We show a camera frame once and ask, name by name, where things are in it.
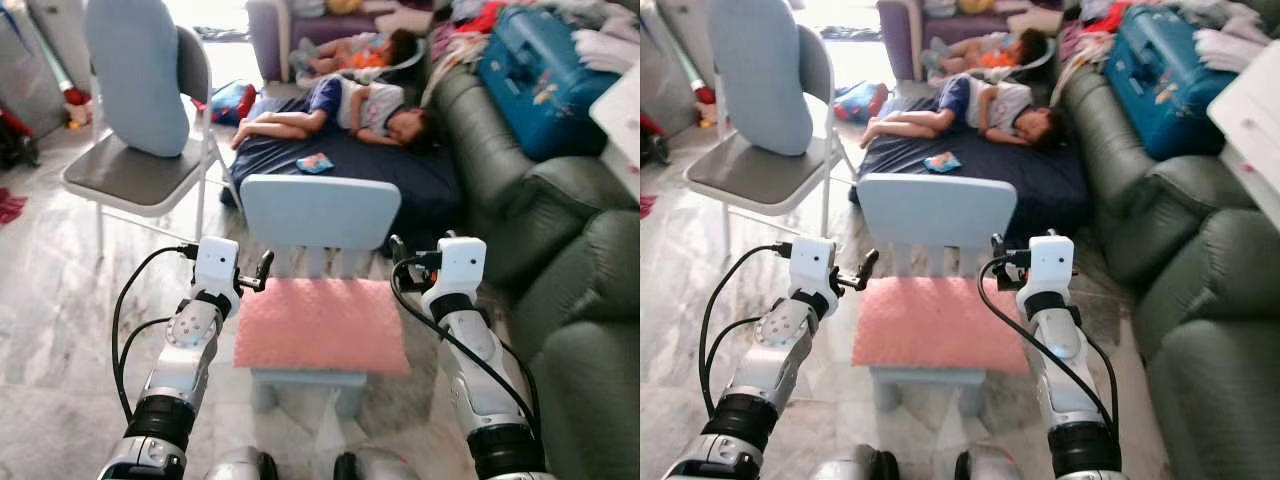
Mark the pink bumpy pillow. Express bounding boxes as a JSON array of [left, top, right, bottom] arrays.
[[852, 277, 1031, 376], [233, 277, 412, 376]]

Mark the green leather sofa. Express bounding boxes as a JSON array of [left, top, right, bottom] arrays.
[[1060, 65, 1280, 480], [430, 65, 641, 480]]

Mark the light blue pillow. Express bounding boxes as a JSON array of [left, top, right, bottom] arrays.
[[706, 0, 814, 158], [84, 0, 191, 158]]

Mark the dark blue floor mattress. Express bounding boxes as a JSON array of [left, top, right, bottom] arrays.
[[850, 95, 1091, 241], [222, 95, 463, 251]]

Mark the small light blue chair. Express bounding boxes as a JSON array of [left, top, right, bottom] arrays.
[[857, 173, 1019, 416], [240, 175, 403, 416]]

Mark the grey folding chair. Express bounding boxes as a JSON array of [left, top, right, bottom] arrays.
[[683, 22, 856, 261], [62, 25, 241, 261]]

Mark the sleeping child in white shirt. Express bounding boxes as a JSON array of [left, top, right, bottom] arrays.
[[860, 75, 1066, 151], [232, 75, 433, 151]]

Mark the blue and red bag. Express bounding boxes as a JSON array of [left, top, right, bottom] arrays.
[[833, 82, 889, 126], [210, 82, 258, 126]]

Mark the silver left robot leg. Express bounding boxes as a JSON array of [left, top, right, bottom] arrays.
[[810, 447, 899, 480], [205, 447, 279, 480]]

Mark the silver robot leg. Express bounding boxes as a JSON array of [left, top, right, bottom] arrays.
[[333, 447, 421, 480], [810, 447, 899, 480], [955, 447, 1031, 480], [205, 447, 279, 480]]

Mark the sleeping child in orange shirt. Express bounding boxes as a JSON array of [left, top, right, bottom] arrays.
[[295, 28, 421, 81], [925, 28, 1049, 81]]

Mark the silver right robot leg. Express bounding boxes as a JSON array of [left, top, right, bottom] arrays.
[[955, 447, 1031, 480], [333, 447, 421, 480]]

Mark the blue suitcase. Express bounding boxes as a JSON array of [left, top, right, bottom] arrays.
[[477, 5, 621, 161], [1105, 5, 1241, 161]]

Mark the white box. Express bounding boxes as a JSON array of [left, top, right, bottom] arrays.
[[590, 65, 641, 201], [1207, 40, 1280, 231]]

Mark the pile of clothes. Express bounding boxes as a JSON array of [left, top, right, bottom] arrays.
[[430, 0, 641, 73], [1060, 0, 1280, 73]]

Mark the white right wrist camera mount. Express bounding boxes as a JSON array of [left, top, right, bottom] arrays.
[[1027, 232, 1076, 293], [436, 235, 489, 293]]

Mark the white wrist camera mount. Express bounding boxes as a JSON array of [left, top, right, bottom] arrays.
[[436, 235, 489, 293], [192, 236, 242, 294], [1027, 232, 1076, 293], [788, 236, 839, 294]]

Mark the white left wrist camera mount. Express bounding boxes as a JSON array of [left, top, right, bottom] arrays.
[[788, 236, 839, 294], [192, 236, 242, 294]]

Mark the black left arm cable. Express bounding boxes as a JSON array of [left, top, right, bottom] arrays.
[[110, 243, 201, 423], [697, 243, 793, 421]]

